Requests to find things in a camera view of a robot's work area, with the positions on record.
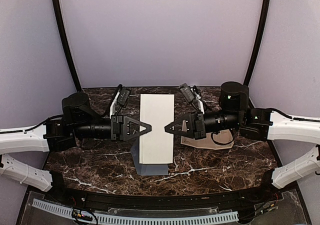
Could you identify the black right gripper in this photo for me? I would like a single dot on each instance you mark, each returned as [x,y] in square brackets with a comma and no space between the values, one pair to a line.
[197,121]

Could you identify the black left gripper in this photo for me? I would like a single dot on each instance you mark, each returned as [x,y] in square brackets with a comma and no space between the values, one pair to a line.
[119,132]

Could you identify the beige lined letter paper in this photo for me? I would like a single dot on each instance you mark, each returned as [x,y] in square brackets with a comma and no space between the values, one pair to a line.
[156,146]

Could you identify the grey paper envelope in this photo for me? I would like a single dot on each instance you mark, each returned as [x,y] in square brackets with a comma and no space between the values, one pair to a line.
[147,169]

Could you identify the beige letter sheet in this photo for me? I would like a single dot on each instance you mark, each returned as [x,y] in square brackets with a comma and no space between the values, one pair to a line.
[223,140]

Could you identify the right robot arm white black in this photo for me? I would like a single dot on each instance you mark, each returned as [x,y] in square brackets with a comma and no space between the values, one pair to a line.
[259,124]

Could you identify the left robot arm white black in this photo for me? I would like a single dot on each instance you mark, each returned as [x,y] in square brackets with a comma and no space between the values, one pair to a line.
[60,133]

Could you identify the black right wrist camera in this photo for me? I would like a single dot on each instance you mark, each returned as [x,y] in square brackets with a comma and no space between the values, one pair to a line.
[187,93]

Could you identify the white slotted cable duct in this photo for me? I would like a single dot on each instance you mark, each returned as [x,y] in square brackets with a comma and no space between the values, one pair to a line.
[108,219]

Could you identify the black left frame post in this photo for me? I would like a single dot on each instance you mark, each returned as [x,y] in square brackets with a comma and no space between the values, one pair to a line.
[65,44]

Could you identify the black frame post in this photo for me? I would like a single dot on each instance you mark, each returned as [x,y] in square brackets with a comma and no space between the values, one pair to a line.
[257,41]
[65,44]

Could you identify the black right frame post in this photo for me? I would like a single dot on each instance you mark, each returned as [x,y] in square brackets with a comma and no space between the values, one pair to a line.
[257,41]

